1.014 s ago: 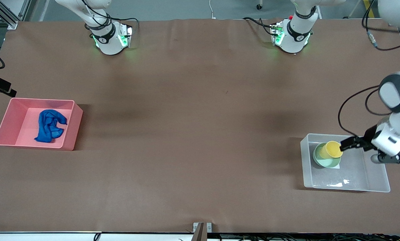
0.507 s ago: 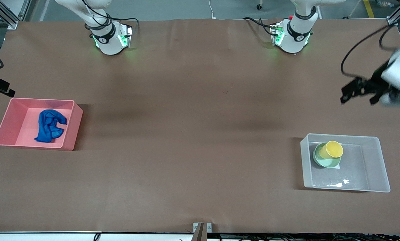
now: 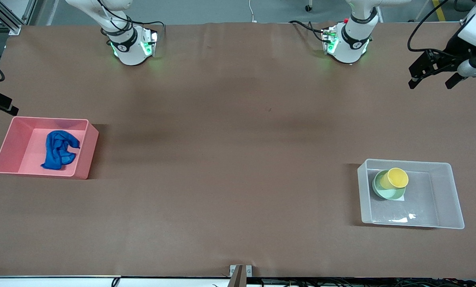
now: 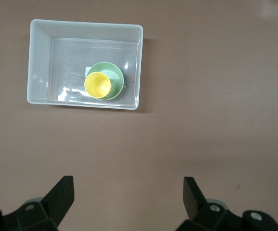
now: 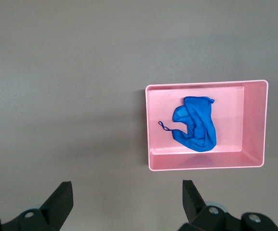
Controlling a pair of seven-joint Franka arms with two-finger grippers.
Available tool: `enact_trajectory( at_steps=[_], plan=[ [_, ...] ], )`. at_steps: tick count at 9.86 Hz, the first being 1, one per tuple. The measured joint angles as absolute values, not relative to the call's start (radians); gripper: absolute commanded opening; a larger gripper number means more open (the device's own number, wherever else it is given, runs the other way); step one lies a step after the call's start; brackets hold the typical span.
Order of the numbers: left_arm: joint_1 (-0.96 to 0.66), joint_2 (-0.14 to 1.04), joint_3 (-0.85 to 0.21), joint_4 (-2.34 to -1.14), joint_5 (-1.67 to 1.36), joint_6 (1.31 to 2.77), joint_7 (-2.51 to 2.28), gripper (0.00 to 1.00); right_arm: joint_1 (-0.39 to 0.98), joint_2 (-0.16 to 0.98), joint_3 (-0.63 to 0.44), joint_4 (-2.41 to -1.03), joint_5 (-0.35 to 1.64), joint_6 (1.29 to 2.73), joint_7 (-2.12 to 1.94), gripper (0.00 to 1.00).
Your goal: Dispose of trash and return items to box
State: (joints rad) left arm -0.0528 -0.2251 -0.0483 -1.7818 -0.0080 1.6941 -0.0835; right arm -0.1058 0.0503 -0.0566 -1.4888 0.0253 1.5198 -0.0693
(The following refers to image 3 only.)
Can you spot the brown table cover sheet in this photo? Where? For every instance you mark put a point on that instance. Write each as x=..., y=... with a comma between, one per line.
x=238, y=99

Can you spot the white table edge rail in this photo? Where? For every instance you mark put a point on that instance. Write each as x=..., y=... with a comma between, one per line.
x=42, y=281

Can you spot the yellow plastic cup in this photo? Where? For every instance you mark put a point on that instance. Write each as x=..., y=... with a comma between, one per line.
x=397, y=177

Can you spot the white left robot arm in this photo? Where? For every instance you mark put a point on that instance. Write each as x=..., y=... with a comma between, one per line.
x=351, y=40

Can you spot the pink plastic bin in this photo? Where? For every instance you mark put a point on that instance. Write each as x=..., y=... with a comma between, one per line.
x=22, y=135

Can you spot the blue cloth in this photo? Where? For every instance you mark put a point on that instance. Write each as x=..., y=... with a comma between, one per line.
x=56, y=149

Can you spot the metal table edge bracket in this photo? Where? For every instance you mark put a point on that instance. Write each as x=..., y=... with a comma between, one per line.
x=240, y=275

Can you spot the aluminium frame profile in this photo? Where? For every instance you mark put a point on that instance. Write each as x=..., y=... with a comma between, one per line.
x=10, y=20

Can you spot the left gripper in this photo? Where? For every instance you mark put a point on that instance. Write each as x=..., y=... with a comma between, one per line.
x=452, y=52

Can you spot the clear plastic box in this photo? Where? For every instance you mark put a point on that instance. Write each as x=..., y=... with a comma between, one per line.
x=441, y=199

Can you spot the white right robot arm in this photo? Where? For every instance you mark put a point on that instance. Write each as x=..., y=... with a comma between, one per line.
x=130, y=48

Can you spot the pale green bowl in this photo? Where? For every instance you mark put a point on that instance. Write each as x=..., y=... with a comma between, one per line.
x=389, y=194

